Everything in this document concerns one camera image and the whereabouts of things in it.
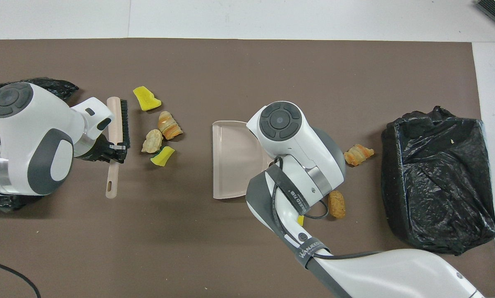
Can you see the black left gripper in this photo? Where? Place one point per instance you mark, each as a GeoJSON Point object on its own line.
{"type": "Point", "coordinates": [97, 150]}

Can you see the beige brush with black bristles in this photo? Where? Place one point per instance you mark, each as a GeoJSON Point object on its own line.
{"type": "Point", "coordinates": [114, 120]}

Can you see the pale striped bread piece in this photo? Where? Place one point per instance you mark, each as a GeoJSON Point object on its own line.
{"type": "Point", "coordinates": [151, 141]}

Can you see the yellow sponge with green layer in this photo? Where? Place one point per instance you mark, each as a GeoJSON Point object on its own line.
{"type": "Point", "coordinates": [162, 156]}

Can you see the orange striped bread piece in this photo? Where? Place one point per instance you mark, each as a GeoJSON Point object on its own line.
{"type": "Point", "coordinates": [169, 126]}
{"type": "Point", "coordinates": [359, 154]}

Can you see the large yellow sponge piece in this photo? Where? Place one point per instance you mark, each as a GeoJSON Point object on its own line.
{"type": "Point", "coordinates": [146, 99]}

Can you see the beige plastic dustpan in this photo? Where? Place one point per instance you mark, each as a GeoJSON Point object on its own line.
{"type": "Point", "coordinates": [230, 165]}

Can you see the notched yellow sponge piece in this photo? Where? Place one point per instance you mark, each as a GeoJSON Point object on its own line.
{"type": "Point", "coordinates": [300, 220]}

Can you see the brown bread roll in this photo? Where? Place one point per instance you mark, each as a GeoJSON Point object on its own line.
{"type": "Point", "coordinates": [337, 205]}

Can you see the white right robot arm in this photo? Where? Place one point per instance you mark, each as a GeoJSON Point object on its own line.
{"type": "Point", "coordinates": [301, 149]}

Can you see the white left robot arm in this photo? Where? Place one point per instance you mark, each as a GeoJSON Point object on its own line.
{"type": "Point", "coordinates": [32, 136]}

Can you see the pink bin with black bag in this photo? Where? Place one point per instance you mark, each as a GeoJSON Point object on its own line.
{"type": "Point", "coordinates": [57, 87]}

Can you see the blue bin with black bag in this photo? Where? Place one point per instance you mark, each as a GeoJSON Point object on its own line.
{"type": "Point", "coordinates": [437, 186]}

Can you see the brown table mat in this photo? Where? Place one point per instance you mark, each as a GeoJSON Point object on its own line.
{"type": "Point", "coordinates": [272, 74]}

